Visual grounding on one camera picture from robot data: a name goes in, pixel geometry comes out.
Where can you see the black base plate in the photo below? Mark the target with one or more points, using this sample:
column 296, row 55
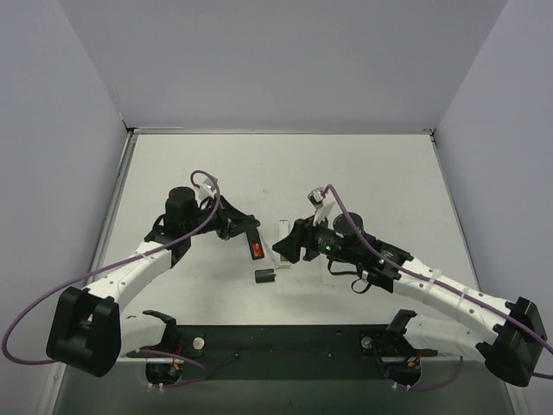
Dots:
column 278, row 352

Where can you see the black battery cover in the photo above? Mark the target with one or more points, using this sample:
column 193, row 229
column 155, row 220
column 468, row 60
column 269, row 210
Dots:
column 264, row 276

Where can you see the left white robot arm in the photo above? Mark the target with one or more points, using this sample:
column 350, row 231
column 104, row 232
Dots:
column 88, row 331

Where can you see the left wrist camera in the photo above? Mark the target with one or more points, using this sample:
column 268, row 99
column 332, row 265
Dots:
column 207, row 188

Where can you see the black remote control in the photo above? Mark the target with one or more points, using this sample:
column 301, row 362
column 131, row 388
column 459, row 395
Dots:
column 252, row 236

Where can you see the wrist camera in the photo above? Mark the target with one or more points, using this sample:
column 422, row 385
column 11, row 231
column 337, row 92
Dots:
column 207, row 188
column 323, row 204

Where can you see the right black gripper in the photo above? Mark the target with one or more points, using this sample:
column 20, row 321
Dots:
column 305, row 238

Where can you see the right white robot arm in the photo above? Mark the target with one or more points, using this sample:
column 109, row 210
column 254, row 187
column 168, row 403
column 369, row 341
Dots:
column 508, row 337

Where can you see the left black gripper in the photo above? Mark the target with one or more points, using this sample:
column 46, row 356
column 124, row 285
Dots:
column 238, row 222

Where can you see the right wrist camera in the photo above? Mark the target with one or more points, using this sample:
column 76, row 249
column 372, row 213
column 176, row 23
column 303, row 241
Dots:
column 323, row 204

